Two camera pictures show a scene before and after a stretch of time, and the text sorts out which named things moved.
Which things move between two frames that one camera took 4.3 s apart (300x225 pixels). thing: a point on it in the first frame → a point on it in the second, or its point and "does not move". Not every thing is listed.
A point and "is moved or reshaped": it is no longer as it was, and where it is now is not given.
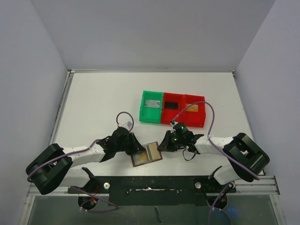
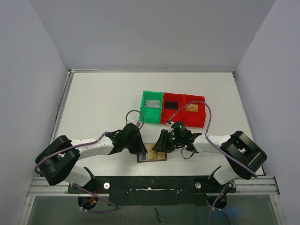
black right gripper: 170,140 does not move
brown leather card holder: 151,154 is moved or reshaped
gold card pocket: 152,152 → 161,155
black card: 172,105 does not move
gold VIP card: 194,108 does not move
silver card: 152,103 does not move
